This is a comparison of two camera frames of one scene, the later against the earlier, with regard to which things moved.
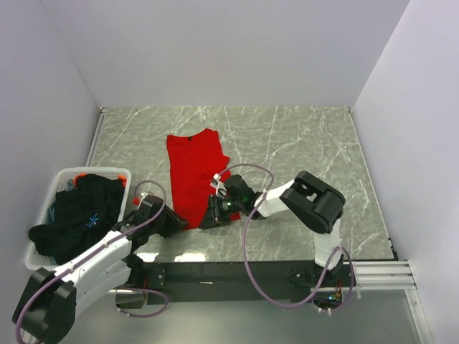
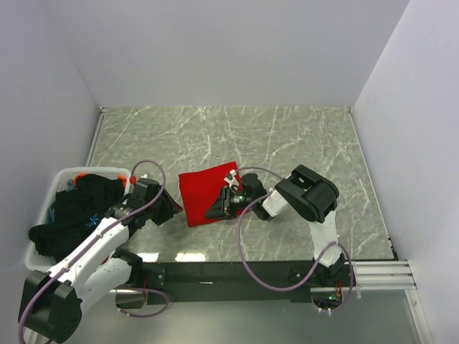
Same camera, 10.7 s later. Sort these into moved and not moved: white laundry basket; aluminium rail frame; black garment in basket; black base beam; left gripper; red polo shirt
Moved: red polo shirt; left gripper
Not moved: aluminium rail frame; black garment in basket; black base beam; white laundry basket
